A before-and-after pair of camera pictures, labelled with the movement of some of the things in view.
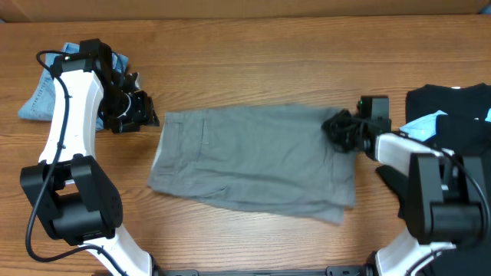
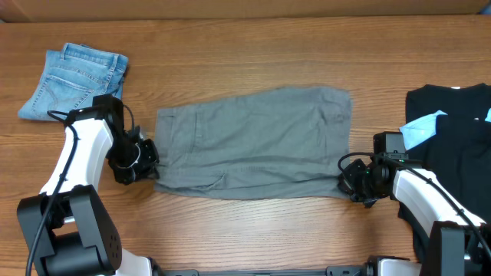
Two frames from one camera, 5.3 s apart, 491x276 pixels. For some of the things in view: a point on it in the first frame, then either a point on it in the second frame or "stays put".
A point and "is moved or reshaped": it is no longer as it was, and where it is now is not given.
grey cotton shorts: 275,159 is moved or reshaped
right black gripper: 331,127 to 346,182
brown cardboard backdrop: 33,11 stays put
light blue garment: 423,129 stays put
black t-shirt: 463,128 stays put
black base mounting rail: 331,271 stays put
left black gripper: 144,114 to 145,171
